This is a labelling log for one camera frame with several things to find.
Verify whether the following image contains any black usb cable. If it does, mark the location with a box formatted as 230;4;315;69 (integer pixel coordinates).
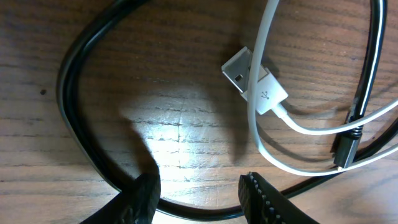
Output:
55;0;398;222

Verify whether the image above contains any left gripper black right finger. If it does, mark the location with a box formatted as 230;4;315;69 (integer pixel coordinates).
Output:
238;172;318;224

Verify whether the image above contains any white usb cable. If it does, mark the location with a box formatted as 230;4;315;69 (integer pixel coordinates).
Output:
221;0;398;177

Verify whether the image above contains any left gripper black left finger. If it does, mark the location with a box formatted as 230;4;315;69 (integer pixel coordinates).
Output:
82;174;161;224

